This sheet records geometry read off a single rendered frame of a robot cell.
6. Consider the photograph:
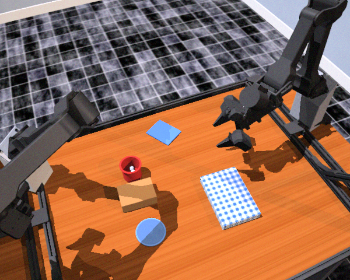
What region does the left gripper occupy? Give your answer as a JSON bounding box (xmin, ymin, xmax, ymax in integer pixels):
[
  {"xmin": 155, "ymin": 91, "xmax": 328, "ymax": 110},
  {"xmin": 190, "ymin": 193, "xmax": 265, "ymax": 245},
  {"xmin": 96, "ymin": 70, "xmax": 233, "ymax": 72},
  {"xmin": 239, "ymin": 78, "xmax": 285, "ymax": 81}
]
[{"xmin": 11, "ymin": 180, "xmax": 30, "ymax": 207}]

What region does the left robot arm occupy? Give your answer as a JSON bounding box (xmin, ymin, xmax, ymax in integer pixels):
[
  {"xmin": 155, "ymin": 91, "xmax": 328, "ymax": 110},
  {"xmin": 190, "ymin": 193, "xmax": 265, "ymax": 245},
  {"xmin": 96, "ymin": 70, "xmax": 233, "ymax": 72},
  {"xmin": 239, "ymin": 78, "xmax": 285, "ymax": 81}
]
[{"xmin": 0, "ymin": 90, "xmax": 100, "ymax": 240}]

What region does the red cup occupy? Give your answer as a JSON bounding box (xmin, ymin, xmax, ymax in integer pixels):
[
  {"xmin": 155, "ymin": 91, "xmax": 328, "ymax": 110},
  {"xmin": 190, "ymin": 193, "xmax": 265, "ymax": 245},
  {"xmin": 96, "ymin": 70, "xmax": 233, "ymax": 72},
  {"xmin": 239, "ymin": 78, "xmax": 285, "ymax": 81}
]
[{"xmin": 120, "ymin": 156, "xmax": 142, "ymax": 183}]

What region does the blue round disc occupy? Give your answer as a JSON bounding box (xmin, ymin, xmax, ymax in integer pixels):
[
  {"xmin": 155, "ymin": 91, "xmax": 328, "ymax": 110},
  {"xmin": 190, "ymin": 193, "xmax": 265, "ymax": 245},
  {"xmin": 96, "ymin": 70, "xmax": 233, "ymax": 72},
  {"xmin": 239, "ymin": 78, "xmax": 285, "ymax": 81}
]
[{"xmin": 136, "ymin": 218, "xmax": 166, "ymax": 247}]

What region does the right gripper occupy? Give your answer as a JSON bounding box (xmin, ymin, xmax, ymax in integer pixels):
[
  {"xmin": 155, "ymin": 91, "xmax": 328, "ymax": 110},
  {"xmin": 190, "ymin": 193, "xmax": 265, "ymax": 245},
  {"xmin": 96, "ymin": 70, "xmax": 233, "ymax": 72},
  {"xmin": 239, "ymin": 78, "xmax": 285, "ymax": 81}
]
[{"xmin": 213, "ymin": 94, "xmax": 262, "ymax": 152}]

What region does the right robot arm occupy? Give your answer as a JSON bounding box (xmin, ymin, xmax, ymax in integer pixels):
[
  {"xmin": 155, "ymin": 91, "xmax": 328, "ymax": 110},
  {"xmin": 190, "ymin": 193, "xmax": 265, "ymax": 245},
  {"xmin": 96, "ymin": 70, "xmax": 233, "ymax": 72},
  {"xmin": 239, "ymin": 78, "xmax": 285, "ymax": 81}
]
[{"xmin": 220, "ymin": 0, "xmax": 348, "ymax": 125}]

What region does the brown rectangular block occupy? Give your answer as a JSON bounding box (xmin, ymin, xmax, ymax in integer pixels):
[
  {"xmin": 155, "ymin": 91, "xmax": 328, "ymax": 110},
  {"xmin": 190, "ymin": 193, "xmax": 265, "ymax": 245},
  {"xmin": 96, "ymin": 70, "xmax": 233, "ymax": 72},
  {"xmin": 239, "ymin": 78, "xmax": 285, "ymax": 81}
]
[{"xmin": 117, "ymin": 177, "xmax": 158, "ymax": 213}]

